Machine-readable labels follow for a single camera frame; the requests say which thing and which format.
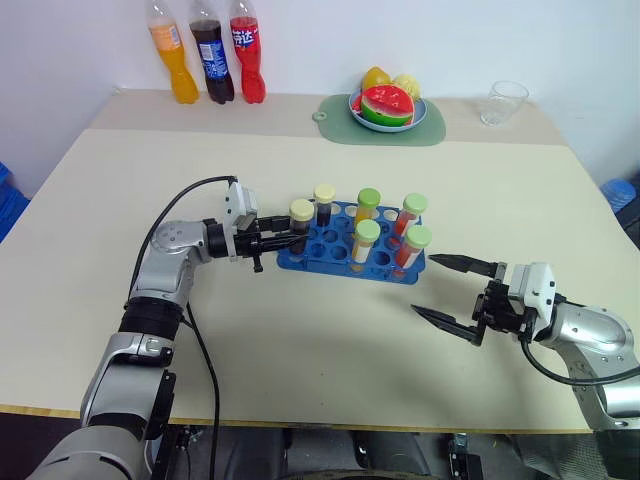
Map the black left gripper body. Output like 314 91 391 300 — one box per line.
233 216 267 275

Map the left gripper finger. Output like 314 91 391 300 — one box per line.
256 215 294 234
260 234 308 256

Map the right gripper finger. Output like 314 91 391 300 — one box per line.
428 252 508 282
410 304 486 348

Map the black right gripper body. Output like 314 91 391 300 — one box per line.
471 277 534 336

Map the dark liquid tube yellow cap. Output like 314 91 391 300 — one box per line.
313 183 337 229
288 198 316 261

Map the red liquid tube green cap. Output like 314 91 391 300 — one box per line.
393 225 434 280
393 193 430 239

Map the orange liquid tube green cap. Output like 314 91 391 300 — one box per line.
353 187 382 227
348 218 383 275

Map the blue test tube rack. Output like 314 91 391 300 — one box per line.
276 200 426 286

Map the green silicone mat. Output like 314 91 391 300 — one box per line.
313 93 447 147

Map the dark grey rounded shape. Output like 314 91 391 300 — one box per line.
352 430 441 476

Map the light blue plate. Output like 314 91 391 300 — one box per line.
348 87 429 134

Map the red soda bottle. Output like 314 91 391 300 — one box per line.
229 0 268 105

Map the clear plastic cup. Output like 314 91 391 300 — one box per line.
479 80 530 127

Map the toy watermelon half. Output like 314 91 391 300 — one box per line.
360 84 416 128

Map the cola bottle blue label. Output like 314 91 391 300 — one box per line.
188 0 236 105

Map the orange toy fruit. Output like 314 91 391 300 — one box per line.
362 66 393 91

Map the orange soda bottle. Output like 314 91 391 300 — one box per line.
145 0 201 105

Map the yellow toy fruit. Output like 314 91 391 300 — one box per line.
391 73 424 100

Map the blue plastic crate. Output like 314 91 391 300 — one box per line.
0 160 32 240

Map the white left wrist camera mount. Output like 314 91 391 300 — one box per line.
223 182 261 264

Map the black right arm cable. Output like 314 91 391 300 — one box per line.
518 333 640 387

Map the black metal bracket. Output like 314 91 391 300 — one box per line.
447 433 484 480

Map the black metal frame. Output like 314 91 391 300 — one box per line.
149 424 201 480

